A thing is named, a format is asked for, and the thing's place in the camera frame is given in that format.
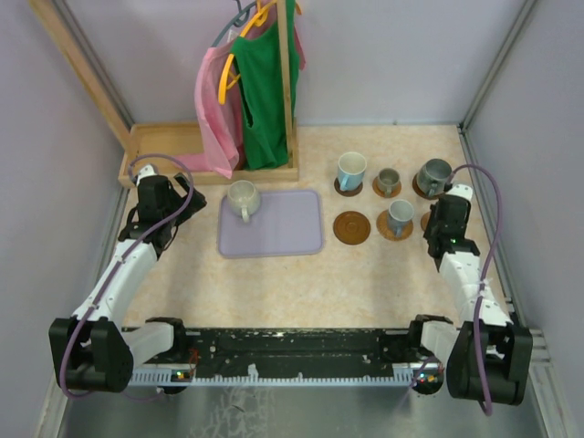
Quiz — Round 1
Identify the grey blue printed mug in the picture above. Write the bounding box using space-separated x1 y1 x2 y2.
387 199 414 238

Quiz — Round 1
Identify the dark green speckled mug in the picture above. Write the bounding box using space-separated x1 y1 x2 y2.
417 158 453 196

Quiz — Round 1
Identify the small olive green cup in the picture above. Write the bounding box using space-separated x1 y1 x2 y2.
378 168 401 194

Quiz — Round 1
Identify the brown grooved coaster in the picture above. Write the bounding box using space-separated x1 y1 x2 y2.
333 211 371 245
412 174 445 201

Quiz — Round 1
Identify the light blue mug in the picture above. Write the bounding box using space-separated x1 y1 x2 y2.
337 151 367 192

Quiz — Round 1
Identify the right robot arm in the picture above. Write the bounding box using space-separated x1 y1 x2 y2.
407 183 533 405

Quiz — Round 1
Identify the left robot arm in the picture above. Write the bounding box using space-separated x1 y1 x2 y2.
48 164 206 399

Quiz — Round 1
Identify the light bamboo coaster right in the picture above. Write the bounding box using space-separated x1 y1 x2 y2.
420 211 432 231

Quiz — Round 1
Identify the woven rattan coaster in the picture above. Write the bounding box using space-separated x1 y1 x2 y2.
376 210 413 242

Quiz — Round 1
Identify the light wood coaster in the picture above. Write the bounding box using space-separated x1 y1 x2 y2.
372 177 402 199

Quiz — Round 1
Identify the dark walnut coaster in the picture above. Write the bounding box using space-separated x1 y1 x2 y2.
334 178 363 197

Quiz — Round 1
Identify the white speckled mug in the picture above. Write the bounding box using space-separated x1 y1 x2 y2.
227 180 261 224

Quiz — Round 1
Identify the wooden rack base tray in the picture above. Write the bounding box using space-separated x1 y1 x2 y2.
118 121 299 189

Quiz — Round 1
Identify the pink shirt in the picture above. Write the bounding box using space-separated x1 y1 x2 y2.
170 10 308 180

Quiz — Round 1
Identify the lavender plastic tray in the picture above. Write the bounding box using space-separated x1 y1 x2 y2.
217 189 324 258

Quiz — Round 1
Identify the green tank top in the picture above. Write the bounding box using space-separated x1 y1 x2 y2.
232 24 288 171

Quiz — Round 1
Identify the grey blue hanger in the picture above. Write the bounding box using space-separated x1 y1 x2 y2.
211 0 257 47

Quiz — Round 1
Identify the leaning wooden beam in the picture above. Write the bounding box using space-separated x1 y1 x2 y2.
28 1 131 157

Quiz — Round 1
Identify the yellow hanger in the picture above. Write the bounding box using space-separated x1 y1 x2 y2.
217 1 306 110

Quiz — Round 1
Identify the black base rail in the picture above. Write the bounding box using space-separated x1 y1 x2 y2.
146 322 431 380

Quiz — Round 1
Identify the aluminium frame rail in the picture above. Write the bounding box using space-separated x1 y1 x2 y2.
58 329 554 389

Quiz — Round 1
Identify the wooden rack post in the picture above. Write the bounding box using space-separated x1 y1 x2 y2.
276 0 294 168

